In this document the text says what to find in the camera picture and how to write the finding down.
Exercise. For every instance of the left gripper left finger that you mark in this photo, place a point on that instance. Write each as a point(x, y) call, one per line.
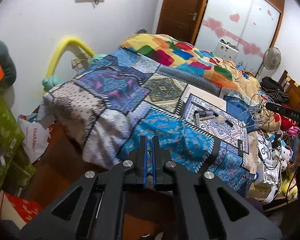
point(93, 206)

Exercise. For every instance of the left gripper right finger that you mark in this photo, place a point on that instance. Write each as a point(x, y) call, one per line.
point(206, 207)

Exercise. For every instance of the black case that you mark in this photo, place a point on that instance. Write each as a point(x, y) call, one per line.
point(243, 146)

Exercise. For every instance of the metal safety razor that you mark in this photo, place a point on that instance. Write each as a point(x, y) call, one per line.
point(199, 120)

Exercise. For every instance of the black marker pen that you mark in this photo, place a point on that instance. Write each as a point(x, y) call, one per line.
point(203, 108)

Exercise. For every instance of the purple cosmetic tube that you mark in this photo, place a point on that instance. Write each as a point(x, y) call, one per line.
point(203, 113)

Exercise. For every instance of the person's right hand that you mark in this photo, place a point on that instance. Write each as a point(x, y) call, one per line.
point(297, 157)

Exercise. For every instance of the red plush toy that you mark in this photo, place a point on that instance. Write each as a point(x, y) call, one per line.
point(285, 123)

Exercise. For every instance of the wooden bed headboard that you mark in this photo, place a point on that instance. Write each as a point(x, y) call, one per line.
point(292, 88)

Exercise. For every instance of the white hello kitty plush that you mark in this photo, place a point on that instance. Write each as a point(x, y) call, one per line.
point(286, 154)

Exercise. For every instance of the black striped clothes pile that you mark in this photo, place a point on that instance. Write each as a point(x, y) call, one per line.
point(274, 90)

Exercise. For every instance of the standing electric fan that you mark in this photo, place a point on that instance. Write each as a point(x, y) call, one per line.
point(271, 60)

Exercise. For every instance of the red leaf-pattern box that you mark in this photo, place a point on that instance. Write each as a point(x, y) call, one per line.
point(19, 211)

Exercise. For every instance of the green leaf-pattern storage bag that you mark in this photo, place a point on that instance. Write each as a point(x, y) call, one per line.
point(16, 169)

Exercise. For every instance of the white plastic shopping bag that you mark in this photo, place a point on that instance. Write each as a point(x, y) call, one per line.
point(37, 135)

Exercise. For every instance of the white small cabinet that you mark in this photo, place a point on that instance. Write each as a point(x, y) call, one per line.
point(226, 51)

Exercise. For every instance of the blue patterned bed quilt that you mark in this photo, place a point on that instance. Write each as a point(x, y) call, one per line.
point(123, 96)

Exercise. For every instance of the frosted sliding wardrobe doors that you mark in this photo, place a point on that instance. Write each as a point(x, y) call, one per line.
point(249, 25)

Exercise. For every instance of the colourful patchwork blanket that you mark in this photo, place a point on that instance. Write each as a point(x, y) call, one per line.
point(177, 54)

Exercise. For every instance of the brown wooden door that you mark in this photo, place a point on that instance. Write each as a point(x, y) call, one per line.
point(181, 19)

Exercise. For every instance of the white charger with cables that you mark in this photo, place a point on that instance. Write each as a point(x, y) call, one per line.
point(269, 164)

